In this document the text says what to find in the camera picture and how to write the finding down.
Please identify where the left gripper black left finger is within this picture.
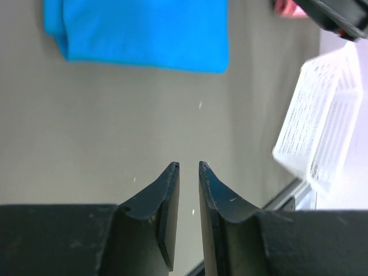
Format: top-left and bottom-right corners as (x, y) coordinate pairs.
(99, 162), (180, 275)

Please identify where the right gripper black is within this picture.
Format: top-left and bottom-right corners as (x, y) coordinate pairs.
(296, 0), (367, 41)

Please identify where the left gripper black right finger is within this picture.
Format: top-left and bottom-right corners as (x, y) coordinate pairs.
(199, 162), (270, 275)

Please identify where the blue t shirt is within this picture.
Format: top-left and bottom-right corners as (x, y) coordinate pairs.
(44, 1), (229, 73)

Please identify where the folded pink t shirt stack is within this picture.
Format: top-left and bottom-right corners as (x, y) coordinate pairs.
(272, 0), (308, 19)

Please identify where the white perforated plastic basket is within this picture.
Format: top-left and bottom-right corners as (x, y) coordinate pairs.
(272, 42), (363, 197)

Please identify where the aluminium frame rail front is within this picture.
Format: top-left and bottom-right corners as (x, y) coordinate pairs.
(183, 178), (313, 276)

